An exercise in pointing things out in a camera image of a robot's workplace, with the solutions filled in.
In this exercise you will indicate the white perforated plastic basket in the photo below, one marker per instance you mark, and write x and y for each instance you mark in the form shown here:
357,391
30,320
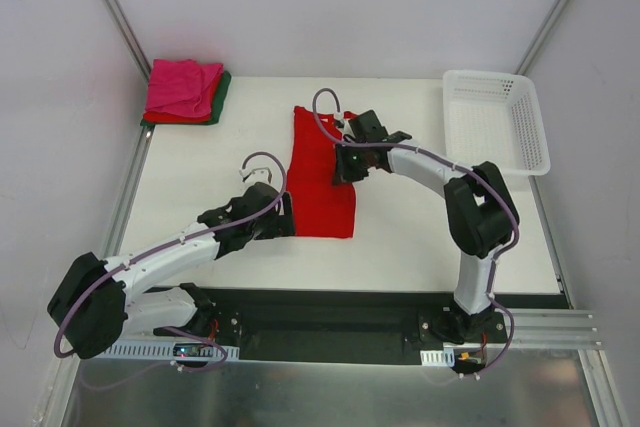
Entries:
496,117

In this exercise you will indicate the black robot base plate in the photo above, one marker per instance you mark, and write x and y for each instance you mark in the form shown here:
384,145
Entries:
380,328

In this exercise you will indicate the aluminium frame post right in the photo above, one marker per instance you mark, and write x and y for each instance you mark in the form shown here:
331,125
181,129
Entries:
542,36

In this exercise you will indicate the folded pink t shirt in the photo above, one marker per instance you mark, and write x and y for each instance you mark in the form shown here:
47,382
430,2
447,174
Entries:
179,81

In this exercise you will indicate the white slotted cable duct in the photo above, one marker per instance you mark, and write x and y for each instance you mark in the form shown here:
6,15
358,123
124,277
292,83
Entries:
168,350

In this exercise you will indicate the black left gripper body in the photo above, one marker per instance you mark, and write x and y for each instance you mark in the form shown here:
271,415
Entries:
286,214

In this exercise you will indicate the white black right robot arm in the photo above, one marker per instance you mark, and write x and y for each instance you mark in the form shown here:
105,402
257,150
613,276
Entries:
481,216

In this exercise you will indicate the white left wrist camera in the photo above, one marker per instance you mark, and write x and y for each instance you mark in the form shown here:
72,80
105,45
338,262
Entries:
251,176

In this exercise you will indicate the aluminium frame post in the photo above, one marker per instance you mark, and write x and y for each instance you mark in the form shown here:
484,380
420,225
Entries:
133,46
542,36

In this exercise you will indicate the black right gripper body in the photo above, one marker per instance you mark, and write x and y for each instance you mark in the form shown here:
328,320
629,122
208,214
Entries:
343,167

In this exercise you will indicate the aluminium frame post left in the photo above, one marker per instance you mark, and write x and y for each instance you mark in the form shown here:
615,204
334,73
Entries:
133,46

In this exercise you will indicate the folded green t shirt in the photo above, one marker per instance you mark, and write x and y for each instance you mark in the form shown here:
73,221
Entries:
219,95

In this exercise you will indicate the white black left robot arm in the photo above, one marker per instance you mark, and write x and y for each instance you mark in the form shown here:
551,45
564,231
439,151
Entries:
100,300

